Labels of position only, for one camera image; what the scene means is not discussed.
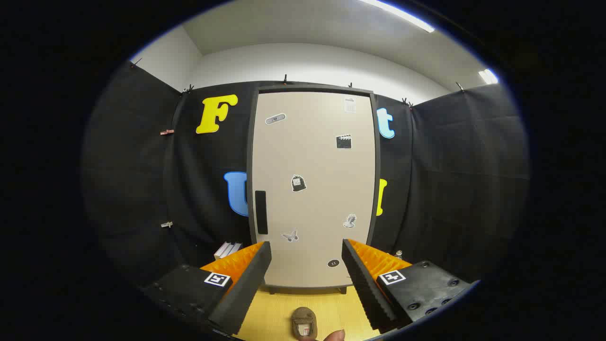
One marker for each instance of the grey shoe cabinet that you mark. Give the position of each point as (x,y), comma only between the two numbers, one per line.
(250,142)

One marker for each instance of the white book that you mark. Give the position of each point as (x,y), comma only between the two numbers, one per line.
(221,250)

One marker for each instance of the small ceiling light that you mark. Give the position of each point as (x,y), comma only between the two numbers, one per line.
(488,76)

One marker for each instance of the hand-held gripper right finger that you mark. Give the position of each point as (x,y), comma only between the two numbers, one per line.
(367,284)

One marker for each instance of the black backdrop cloth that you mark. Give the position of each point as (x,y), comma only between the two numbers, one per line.
(450,166)

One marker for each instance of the brown shoe with bow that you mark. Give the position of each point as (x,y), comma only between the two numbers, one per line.
(303,319)

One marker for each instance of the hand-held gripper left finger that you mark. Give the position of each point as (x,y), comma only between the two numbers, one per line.
(246,284)

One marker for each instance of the long ceiling light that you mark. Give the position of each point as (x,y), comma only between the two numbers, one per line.
(402,14)

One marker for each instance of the red clip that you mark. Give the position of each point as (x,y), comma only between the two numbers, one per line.
(166,132)

